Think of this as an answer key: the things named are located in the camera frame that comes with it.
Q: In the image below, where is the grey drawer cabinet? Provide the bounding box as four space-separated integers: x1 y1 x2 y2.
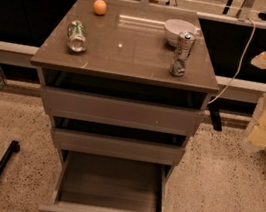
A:
14 0 232 189

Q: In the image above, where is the silver energy drink can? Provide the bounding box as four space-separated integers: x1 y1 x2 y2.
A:
169 31 196 77

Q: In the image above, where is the white bowl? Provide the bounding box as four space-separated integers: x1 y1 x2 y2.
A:
164 19 198 46

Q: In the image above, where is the grey open bottom drawer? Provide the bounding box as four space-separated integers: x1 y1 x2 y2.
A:
39 151 166 212

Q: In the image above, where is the grey top drawer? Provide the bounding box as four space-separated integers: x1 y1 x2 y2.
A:
40 86 203 137

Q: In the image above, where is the white cable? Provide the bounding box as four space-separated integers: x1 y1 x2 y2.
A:
207 13 259 111

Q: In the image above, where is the black table leg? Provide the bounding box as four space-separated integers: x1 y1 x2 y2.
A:
208 102 222 132

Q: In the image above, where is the green soda can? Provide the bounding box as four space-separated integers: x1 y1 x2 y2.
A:
67 20 87 53

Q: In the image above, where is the orange fruit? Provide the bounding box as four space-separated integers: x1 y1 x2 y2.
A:
93 0 107 16

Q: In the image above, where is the grey middle drawer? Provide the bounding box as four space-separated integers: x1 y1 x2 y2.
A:
51 128 184 166

